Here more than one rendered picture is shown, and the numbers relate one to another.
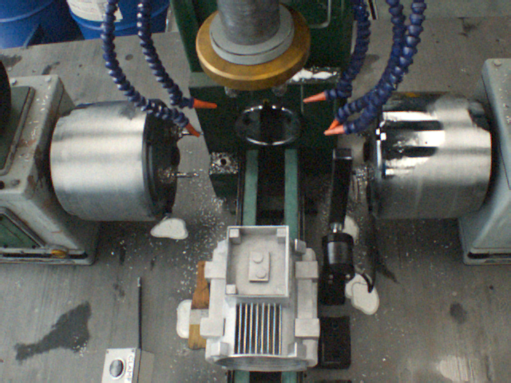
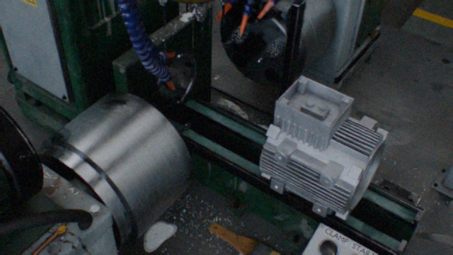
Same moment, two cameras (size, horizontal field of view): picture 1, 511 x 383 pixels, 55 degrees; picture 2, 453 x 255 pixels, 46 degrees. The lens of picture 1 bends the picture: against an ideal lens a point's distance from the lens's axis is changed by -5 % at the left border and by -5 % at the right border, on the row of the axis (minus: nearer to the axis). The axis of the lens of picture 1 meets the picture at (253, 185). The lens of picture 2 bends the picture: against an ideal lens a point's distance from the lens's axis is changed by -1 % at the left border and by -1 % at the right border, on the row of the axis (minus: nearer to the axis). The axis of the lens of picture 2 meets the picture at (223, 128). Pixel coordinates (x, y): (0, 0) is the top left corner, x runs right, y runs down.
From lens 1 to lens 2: 0.83 m
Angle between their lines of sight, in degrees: 42
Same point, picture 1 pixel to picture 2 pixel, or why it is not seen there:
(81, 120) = (81, 134)
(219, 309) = (318, 162)
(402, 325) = not seen: hidden behind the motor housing
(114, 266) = not seen: outside the picture
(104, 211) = (160, 200)
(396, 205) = (309, 49)
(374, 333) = not seen: hidden behind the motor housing
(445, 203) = (326, 32)
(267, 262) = (316, 101)
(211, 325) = (331, 168)
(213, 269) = (285, 146)
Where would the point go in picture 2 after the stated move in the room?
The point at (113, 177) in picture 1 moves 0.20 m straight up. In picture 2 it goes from (158, 151) to (150, 61)
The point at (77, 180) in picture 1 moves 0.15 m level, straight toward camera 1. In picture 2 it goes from (132, 178) to (219, 171)
